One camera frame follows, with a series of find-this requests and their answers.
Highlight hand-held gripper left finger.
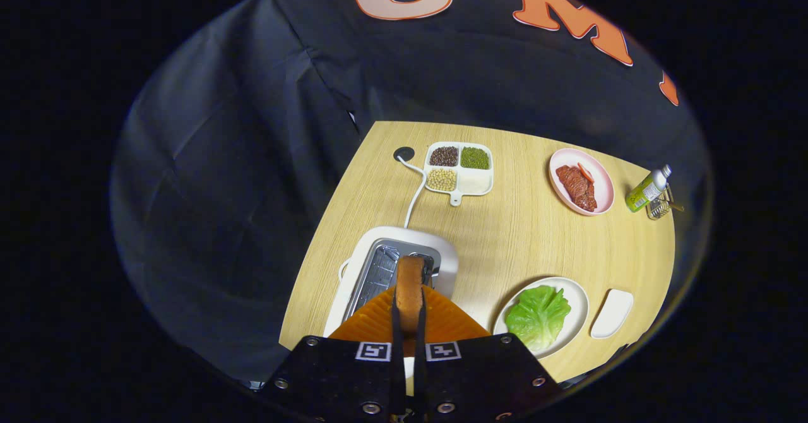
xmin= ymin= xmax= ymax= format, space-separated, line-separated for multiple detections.
xmin=262 ymin=284 xmax=408 ymax=423

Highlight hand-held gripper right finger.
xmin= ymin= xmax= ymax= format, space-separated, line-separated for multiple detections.
xmin=413 ymin=284 xmax=562 ymax=423

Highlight green lettuce leaf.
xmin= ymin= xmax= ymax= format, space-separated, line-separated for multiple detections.
xmin=505 ymin=285 xmax=572 ymax=352

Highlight toasted bread slice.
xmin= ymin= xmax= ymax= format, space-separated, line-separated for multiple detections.
xmin=395 ymin=256 xmax=426 ymax=335

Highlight white toaster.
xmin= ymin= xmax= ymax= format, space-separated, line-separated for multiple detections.
xmin=323 ymin=226 xmax=459 ymax=398

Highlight grey round plate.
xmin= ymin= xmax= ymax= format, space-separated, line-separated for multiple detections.
xmin=492 ymin=277 xmax=590 ymax=359

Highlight small white oblong plate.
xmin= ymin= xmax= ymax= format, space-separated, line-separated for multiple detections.
xmin=590 ymin=289 xmax=634 ymax=339

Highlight white divided bean tray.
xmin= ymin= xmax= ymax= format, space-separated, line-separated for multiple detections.
xmin=424 ymin=141 xmax=494 ymax=207

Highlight red meat slices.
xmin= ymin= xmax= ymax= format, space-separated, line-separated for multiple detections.
xmin=555 ymin=165 xmax=598 ymax=212

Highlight pink plate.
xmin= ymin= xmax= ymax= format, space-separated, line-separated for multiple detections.
xmin=549 ymin=148 xmax=615 ymax=216

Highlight green label bottle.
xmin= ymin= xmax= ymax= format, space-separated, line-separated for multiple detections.
xmin=626 ymin=164 xmax=672 ymax=213

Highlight white toaster cable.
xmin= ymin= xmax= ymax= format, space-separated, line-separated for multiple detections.
xmin=396 ymin=156 xmax=429 ymax=229

